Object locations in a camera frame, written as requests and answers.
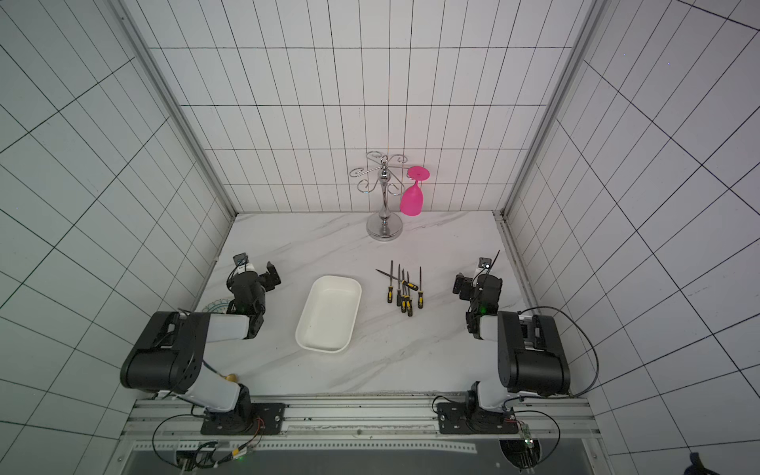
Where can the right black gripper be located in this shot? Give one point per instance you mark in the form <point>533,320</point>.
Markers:
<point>466,285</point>

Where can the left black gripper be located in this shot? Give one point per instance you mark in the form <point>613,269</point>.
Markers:
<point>268,282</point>

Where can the white plastic storage tray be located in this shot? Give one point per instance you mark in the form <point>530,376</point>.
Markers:
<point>328,318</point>

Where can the file tool yellow black handle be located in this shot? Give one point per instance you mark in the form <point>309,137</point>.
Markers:
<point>390,293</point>

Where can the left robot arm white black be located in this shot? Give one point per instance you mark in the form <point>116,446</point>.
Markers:
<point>169,354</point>

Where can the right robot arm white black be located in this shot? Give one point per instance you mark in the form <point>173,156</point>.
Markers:
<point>529,355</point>

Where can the green patterned round plate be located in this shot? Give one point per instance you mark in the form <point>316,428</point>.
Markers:
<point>219,306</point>

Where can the pink plastic wine glass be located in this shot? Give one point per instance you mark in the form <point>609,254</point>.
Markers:
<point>413,198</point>

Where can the chrome glass holder stand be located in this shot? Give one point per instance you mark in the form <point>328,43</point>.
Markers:
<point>383,225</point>

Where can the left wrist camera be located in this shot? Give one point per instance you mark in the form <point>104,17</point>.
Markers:
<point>241,263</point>

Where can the aluminium mounting rail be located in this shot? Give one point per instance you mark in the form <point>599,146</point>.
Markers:
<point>349,422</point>

